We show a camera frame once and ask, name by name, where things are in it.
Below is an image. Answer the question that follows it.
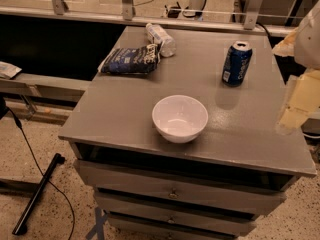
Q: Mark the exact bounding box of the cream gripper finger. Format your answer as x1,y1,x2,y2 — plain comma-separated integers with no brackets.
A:
272,29,297,57
276,68,320,134

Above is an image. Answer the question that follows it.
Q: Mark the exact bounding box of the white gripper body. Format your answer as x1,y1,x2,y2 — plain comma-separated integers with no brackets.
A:
294,1,320,69

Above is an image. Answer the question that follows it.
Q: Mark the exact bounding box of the blue pepsi can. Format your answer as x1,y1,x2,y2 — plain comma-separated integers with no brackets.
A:
222,41,253,87

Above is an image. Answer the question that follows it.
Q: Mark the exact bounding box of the white bowl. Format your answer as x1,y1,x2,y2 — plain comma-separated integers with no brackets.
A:
152,95,208,144

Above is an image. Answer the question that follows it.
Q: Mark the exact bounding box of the grey drawer cabinet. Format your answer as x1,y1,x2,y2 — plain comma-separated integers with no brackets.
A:
60,30,316,240

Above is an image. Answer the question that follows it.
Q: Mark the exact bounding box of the clear plastic water bottle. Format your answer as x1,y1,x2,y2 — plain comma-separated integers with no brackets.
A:
146,23,176,57

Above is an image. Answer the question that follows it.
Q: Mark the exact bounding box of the blue chip bag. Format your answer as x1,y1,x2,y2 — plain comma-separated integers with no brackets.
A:
98,44,160,75

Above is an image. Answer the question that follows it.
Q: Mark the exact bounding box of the top drawer knob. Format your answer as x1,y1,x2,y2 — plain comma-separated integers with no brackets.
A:
168,189,178,199

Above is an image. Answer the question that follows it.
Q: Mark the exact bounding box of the drawer knob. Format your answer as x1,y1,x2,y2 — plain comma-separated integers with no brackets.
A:
167,217,176,224
168,189,178,199

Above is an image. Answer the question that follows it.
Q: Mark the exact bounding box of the middle drawer knob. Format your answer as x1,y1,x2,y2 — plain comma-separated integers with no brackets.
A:
167,217,176,224

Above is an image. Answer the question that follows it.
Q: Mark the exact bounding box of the white packet on ledge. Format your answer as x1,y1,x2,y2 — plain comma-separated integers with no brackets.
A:
0,62,22,79

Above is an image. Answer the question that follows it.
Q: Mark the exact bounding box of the black stand leg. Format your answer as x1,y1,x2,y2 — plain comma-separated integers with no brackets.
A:
12,153,65,236

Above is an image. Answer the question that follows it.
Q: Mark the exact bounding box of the metal railing frame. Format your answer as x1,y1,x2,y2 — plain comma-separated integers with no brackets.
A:
0,0,320,38

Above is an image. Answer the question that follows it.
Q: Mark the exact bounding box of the black floor cable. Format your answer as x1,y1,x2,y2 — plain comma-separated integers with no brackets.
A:
6,107,76,240

